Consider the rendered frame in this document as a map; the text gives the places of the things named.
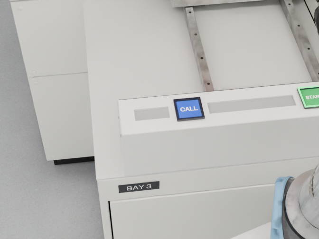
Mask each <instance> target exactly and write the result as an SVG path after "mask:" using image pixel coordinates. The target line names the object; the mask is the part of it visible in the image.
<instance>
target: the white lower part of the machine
mask: <svg viewBox="0 0 319 239"><path fill-rule="evenodd" d="M10 4H11V8H12V12H13V17H14V20H15V25H16V29H17V33H18V37H19V43H20V47H21V51H22V55H23V60H24V64H25V68H26V72H27V76H28V82H29V86H30V90H31V94H32V99H33V103H34V107H35V111H36V116H37V120H38V125H39V129H40V134H41V137H42V142H43V146H44V150H45V154H46V159H47V161H50V160H53V161H54V164H55V165H61V164H71V163H80V162H90V161H95V158H94V141H93V129H92V116H91V104H90V92H89V79H88V67H87V54H86V42H85V29H84V12H83V0H14V1H10Z"/></svg>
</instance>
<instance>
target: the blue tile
mask: <svg viewBox="0 0 319 239"><path fill-rule="evenodd" d="M176 106H177V110H178V117H179V118H188V117H198V116H202V114H201V110H200V106H199V102H198V100H190V101H177V102H176Z"/></svg>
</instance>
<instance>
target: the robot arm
mask: <svg viewBox="0 0 319 239"><path fill-rule="evenodd" d="M314 21H315V24H316V27H317V33H318V37H319V6H318V7H317V8H316V9H315V12H314ZM270 239H319V163H318V165H317V166H316V167H315V169H311V170H308V171H306V172H304V173H302V174H300V175H299V176H298V177H297V178H294V177H292V176H287V177H283V176H281V177H278V178H277V179H276V181H275V189H274V200H273V210H272V223H271V233H270Z"/></svg>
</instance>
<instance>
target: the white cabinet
mask: <svg viewBox="0 0 319 239"><path fill-rule="evenodd" d="M318 163H319V157H313V158H304V159H295V160H286V161H277V162H268V163H258V164H249V165H236V166H227V167H218V168H209V169H200V170H191V171H182V172H173V173H163V174H154V175H142V176H133V177H124V178H114V179H105V180H97V184H98V192H99V199H100V207H101V214H102V222H103V233H104V239H230V238H233V237H235V236H237V235H240V234H242V233H245V232H247V231H249V230H252V229H254V228H257V227H259V226H261V225H264V224H266V223H269V222H271V221H272V210H273V200H274V189H275V181H276V179H277V178H278V177H281V176H283V177H287V176H292V177H294V178H297V177H298V176H299V175H300V174H302V173H304V172H306V171H308V170H311V169H315V167H316V166H317V165H318Z"/></svg>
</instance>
